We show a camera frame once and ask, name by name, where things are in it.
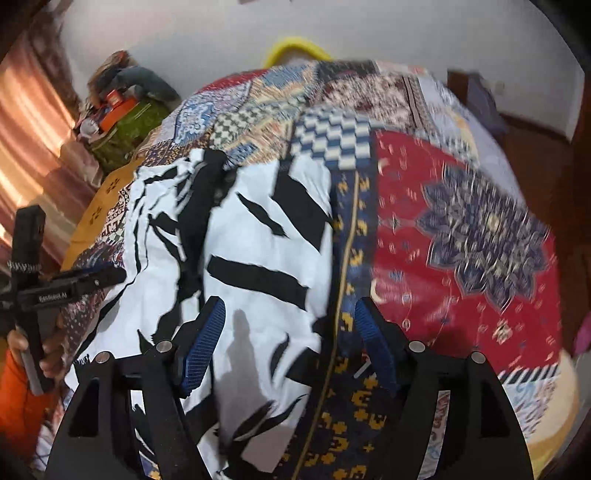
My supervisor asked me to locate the green patterned bag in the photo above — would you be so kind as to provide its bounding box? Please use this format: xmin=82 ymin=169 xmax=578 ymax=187
xmin=90 ymin=99 xmax=171 ymax=175

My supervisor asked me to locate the mustard cloth with flower cutouts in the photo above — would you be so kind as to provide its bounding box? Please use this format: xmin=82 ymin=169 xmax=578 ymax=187
xmin=60 ymin=154 xmax=141 ymax=274

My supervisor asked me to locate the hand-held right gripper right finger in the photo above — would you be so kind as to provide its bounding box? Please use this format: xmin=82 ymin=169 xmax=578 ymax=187
xmin=353 ymin=295 xmax=533 ymax=480

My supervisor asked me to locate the orange box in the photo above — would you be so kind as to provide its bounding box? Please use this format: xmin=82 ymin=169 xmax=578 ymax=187
xmin=98 ymin=90 xmax=140 ymax=134

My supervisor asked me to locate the grey teal cloth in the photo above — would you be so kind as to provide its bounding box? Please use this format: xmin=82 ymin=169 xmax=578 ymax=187
xmin=115 ymin=65 xmax=182 ymax=103

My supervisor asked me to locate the pale yellow printed bedsheet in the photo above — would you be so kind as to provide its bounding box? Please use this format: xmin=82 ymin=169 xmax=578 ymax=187
xmin=501 ymin=357 xmax=580 ymax=467

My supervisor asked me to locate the pink curtain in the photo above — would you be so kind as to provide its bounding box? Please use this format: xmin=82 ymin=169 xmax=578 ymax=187
xmin=0 ymin=28 xmax=105 ymax=252

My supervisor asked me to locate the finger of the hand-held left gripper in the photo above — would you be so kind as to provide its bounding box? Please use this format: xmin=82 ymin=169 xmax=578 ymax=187
xmin=69 ymin=264 xmax=128 ymax=298

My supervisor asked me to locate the wooden door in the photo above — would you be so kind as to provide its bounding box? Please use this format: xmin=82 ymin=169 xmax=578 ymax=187
xmin=501 ymin=111 xmax=591 ymax=352

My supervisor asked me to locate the patchwork printed blanket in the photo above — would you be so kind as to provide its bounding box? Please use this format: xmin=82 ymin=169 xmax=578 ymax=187
xmin=60 ymin=60 xmax=578 ymax=480

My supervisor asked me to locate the person's left hand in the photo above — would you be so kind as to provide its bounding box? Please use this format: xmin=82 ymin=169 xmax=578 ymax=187
xmin=7 ymin=314 xmax=66 ymax=386

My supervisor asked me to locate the black and white patterned garment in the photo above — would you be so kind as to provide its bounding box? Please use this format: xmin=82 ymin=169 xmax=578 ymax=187
xmin=65 ymin=148 xmax=339 ymax=480

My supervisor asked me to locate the person's left forearm orange sleeve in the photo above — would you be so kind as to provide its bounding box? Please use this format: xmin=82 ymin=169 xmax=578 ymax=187
xmin=0 ymin=348 xmax=70 ymax=464

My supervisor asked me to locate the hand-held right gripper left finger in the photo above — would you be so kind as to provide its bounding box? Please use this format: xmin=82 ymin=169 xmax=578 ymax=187
xmin=44 ymin=295 xmax=228 ymax=480

